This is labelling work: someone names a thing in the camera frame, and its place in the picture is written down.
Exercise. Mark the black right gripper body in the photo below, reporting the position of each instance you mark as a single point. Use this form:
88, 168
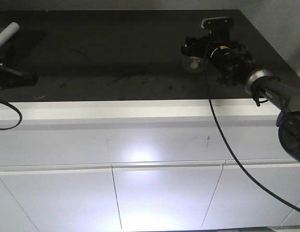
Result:
231, 58

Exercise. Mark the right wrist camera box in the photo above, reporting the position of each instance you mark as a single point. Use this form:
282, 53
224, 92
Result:
216, 23

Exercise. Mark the glass jar with white lid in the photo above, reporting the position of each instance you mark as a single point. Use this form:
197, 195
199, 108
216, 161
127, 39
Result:
193, 65

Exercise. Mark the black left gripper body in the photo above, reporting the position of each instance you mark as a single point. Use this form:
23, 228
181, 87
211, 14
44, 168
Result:
10, 78

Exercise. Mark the grey pipe in hood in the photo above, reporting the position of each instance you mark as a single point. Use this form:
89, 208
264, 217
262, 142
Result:
8, 32

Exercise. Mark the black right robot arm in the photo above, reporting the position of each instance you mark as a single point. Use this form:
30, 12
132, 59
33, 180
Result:
263, 84

